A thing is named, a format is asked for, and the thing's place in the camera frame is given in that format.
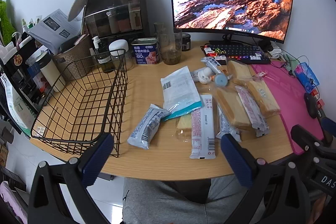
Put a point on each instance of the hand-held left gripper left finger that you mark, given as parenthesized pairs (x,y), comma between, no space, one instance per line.
(97,159)

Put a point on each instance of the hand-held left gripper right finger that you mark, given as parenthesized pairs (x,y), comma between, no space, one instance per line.
(236,161)

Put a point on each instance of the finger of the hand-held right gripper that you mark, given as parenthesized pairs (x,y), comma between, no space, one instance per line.
(303,136)
(328,124)

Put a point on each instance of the sliced bread clear pack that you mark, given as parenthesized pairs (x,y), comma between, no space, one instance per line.
(263,98)
(182,125)
(231,107)
(237,70)

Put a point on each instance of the tube with blue round cap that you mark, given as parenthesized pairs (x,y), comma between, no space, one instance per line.
(221,80)

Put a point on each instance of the white teal pouch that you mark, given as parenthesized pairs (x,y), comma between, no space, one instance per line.
(178,87)

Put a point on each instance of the white tube blue print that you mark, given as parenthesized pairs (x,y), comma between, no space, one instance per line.
(212,64)

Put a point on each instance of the person's right hand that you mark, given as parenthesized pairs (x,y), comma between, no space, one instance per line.
(320,209)

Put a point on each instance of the black computer mouse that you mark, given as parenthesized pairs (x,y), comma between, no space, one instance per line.
(311,106)

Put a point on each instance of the pink mouse mat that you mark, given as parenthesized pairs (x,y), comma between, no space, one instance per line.
(286,98)

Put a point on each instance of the blue tissue packet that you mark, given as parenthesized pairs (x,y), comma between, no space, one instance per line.
(304,77)

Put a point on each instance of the brown spiral notebook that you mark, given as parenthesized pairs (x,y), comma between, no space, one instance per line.
(40,130)

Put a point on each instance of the person's legs grey trousers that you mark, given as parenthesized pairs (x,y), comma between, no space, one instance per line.
(168,203)

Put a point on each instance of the white green plastic bag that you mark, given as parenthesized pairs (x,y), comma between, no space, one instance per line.
(18,111)

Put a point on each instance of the pink cloth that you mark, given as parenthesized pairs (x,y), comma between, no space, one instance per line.
(11,203)

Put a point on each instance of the white thermos flask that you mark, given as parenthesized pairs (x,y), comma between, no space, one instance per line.
(51,73)

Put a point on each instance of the dark pump bottle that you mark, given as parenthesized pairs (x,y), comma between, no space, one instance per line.
(103,61)

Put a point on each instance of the brown woven storage basket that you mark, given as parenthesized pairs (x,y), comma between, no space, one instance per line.
(71,61)

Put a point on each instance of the small clear spray bottle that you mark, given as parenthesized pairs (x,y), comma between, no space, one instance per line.
(92,53)

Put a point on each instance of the black backlit keyboard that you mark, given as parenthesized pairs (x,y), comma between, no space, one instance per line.
(236,52)

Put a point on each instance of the glass jar white lid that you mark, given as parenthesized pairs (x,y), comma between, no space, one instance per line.
(118,46)

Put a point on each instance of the blue luncheon meat can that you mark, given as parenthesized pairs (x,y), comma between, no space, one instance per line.
(145,52)

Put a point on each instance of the black storage rack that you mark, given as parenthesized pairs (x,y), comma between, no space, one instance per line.
(18,66)

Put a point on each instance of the clear glass cup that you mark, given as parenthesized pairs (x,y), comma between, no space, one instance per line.
(170,50)

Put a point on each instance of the small black jar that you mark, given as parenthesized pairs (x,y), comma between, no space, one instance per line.
(186,42)

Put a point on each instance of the stack of printed papers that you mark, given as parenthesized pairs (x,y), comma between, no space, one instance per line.
(52,27)

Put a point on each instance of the dark cosmetic organizer box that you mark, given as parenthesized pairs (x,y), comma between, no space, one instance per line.
(115,11)

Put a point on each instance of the green artificial plant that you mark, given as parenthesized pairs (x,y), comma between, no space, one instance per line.
(5,19)

